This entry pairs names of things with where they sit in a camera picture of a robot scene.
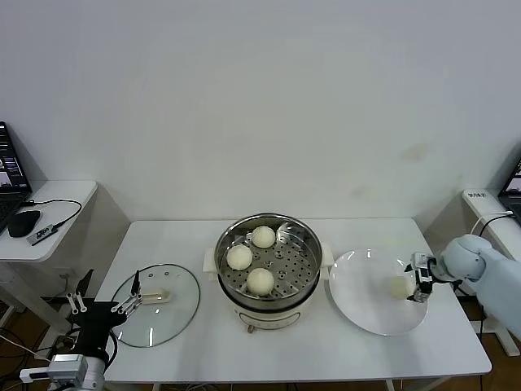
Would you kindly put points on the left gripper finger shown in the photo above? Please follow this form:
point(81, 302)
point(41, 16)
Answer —
point(136, 287)
point(77, 303)

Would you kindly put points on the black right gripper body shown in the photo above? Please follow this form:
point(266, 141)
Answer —
point(425, 283)

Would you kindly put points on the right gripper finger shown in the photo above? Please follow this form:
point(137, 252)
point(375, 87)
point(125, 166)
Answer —
point(410, 269)
point(418, 297)

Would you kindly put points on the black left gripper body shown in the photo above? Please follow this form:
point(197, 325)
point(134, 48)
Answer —
point(95, 322)

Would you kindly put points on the white steamed baozi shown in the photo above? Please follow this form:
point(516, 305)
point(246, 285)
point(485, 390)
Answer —
point(260, 282)
point(399, 287)
point(239, 257)
point(263, 236)

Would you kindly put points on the round glass pot lid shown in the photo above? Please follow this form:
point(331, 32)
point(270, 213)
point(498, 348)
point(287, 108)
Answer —
point(163, 295)

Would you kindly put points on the black computer mouse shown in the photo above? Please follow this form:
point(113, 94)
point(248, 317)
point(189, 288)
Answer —
point(22, 224)

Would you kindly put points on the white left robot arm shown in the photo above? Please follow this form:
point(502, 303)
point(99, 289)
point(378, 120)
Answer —
point(95, 374)

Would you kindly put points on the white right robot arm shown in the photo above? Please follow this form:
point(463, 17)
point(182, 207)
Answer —
point(468, 256)

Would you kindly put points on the stainless steel steamer basket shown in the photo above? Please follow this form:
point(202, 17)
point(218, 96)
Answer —
point(297, 269)

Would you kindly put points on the white round plate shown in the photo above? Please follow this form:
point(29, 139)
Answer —
point(362, 293)

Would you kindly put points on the black open laptop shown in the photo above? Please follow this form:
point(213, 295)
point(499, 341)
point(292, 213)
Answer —
point(513, 191)
point(10, 163)

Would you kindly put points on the white electric cooker pot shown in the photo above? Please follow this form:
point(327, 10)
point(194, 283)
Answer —
point(268, 317)

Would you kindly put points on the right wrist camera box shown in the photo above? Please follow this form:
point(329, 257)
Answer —
point(421, 260)

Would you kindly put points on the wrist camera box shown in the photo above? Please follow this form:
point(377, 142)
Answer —
point(67, 364)
point(421, 260)

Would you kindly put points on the white wall socket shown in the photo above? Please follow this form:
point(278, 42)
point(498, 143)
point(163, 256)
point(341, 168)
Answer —
point(67, 272)

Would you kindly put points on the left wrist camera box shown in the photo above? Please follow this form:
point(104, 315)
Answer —
point(67, 364)

